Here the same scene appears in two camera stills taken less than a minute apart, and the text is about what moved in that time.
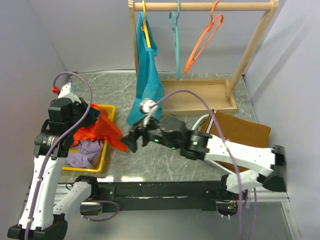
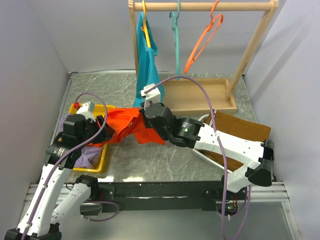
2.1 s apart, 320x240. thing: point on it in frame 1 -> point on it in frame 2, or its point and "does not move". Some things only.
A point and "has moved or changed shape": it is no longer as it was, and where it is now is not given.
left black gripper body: [79, 109] -> [91, 129]
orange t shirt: [104, 128] has moved or changed shape
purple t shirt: [90, 154] does not move
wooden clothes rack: [189, 96] does not move
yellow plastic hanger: [144, 27] does not move
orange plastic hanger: [206, 38] does not move
